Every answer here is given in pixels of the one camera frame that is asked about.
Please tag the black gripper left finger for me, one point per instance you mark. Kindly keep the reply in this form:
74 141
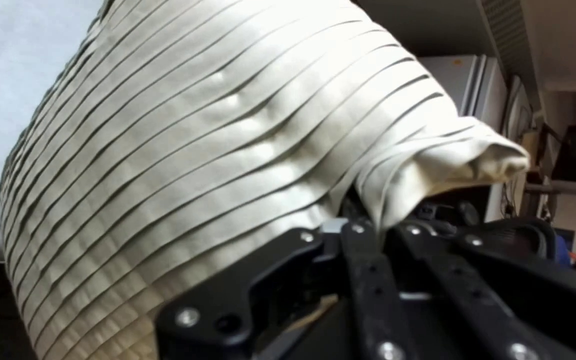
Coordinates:
235 300

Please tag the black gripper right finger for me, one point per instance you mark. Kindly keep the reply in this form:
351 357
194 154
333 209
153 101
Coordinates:
501 287

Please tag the small cream pleated pillow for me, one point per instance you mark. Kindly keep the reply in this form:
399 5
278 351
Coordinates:
201 167

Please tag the grey fabric sofa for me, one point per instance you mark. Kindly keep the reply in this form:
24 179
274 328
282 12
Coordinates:
8 101

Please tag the wall heater vent grille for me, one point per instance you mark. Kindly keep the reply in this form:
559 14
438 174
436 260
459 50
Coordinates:
509 40

